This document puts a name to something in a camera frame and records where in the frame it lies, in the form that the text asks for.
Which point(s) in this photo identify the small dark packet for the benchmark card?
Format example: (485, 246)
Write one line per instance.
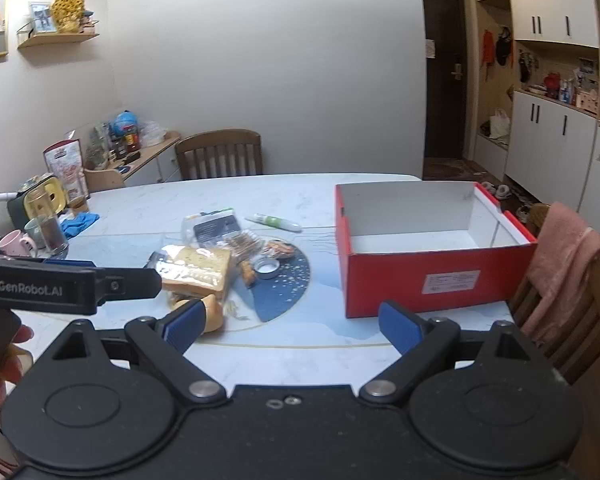
(157, 262)

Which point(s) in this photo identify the cotton swab bag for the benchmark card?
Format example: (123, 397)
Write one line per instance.
(242, 246)

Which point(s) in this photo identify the small photo frame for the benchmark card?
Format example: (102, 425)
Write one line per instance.
(42, 17)

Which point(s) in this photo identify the grey mug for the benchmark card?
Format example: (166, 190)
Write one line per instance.
(31, 230)

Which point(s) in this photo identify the white base cabinet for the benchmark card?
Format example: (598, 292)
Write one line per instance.
(550, 145)

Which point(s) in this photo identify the white tote bag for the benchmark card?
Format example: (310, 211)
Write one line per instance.
(499, 124)

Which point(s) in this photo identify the bagged sliced bread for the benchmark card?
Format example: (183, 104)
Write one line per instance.
(200, 265)

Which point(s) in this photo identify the clear bag of greens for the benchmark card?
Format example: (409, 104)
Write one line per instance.
(99, 147)

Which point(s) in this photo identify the red snack bag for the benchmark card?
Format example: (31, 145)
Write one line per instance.
(65, 160)

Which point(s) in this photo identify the wooden wall shelf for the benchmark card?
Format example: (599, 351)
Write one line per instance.
(60, 39)

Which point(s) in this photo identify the white and green packet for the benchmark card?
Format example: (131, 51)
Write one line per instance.
(210, 213)

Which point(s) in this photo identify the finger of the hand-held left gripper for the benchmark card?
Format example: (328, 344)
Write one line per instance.
(130, 285)

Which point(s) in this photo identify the person's left hand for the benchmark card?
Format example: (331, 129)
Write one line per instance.
(22, 350)

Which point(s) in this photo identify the small wooden chair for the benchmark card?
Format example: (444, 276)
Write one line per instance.
(102, 178)

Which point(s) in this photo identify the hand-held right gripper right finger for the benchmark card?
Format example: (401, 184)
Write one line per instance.
(400, 327)

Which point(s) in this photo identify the white wooden-top sideboard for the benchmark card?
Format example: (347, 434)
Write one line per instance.
(155, 160)

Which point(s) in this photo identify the green and white tube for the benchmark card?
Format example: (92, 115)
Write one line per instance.
(272, 222)

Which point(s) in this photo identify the pink mug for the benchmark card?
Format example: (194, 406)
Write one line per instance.
(12, 243)

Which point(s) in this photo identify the dark green yellow appliance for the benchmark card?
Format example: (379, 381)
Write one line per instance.
(17, 210)

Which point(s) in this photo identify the red ornament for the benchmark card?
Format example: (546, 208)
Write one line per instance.
(553, 85)

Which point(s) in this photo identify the white sneaker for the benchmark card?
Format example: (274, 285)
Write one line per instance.
(524, 214)

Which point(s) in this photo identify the drinking glass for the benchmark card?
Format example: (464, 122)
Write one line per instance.
(78, 204)

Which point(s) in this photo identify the white shoe bench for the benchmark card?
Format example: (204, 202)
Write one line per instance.
(492, 152)

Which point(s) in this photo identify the dark blue round placemat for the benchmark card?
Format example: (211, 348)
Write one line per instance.
(285, 292)

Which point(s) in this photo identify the clear plastic bag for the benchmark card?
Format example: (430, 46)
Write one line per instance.
(153, 132)

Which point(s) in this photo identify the tan bread bun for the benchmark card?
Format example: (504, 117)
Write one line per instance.
(214, 315)

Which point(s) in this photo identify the blue globe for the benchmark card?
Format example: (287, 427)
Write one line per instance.
(125, 122)

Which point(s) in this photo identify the dark wooden slatted chair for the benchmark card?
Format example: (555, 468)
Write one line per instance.
(220, 155)

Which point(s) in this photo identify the gold ornament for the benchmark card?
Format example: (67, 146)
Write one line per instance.
(69, 10)

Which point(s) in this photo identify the dark brown door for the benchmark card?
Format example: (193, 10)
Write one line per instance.
(442, 60)

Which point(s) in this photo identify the orange hanging garment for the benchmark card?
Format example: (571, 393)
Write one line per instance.
(488, 52)

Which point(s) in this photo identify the dark sauce bottle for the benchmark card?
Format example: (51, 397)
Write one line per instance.
(133, 142)

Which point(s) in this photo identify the black packet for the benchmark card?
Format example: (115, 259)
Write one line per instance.
(215, 230)

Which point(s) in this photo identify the small round tin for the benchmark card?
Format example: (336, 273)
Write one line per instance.
(267, 267)

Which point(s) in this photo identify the glass cup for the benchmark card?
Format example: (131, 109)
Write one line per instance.
(52, 237)

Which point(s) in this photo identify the large white wall cabinet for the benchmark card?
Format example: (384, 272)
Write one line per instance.
(555, 0)

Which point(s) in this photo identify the patterned door rug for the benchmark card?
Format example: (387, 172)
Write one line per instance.
(450, 167)

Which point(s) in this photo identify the light wooden box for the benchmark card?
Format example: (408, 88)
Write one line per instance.
(587, 101)

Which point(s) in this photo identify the red cardboard box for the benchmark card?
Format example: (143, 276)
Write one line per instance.
(405, 280)

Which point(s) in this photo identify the grey slipper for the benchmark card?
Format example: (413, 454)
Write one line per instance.
(488, 188)
(503, 192)

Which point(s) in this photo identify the hanging black bag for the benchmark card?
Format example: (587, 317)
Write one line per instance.
(526, 67)

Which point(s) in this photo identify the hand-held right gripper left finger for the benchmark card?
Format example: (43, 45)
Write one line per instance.
(187, 322)

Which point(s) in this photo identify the pink towel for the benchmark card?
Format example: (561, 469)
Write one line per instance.
(565, 260)

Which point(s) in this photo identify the blue cloth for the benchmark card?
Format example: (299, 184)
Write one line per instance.
(80, 223)

